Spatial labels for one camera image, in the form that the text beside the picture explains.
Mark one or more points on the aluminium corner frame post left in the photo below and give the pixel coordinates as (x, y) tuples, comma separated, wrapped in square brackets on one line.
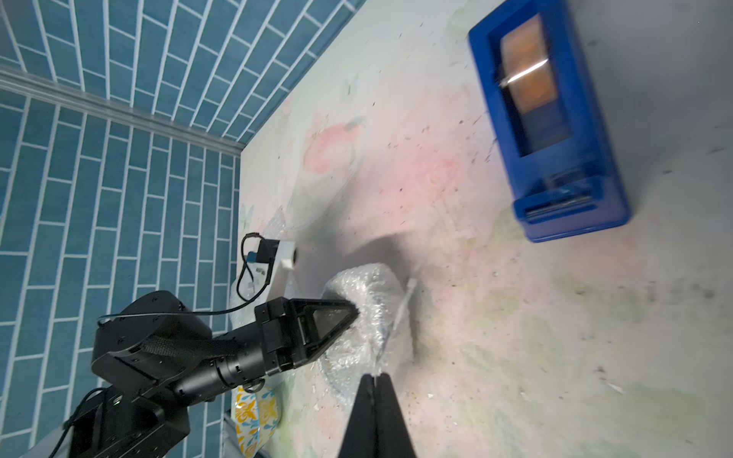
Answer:
[(42, 89)]

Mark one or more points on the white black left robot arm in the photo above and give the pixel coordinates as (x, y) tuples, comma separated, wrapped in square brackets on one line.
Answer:
[(159, 359)]

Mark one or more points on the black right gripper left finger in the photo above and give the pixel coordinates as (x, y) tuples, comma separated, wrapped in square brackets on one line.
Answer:
[(359, 440)]

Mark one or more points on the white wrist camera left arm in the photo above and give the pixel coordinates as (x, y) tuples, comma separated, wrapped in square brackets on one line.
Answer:
[(281, 253)]

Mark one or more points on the clear bubble wrap sheet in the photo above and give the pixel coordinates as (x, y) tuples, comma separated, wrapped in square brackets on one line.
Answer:
[(339, 255)]

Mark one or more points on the blue tape dispenser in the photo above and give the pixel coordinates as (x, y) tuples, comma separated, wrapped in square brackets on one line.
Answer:
[(558, 158)]

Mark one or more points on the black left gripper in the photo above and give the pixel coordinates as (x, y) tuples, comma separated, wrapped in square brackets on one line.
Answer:
[(288, 334)]

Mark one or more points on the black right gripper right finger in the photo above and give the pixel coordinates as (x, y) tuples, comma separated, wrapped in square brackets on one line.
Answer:
[(391, 434)]

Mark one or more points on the clear tape roll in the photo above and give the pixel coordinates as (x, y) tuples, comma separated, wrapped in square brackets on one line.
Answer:
[(529, 76)]

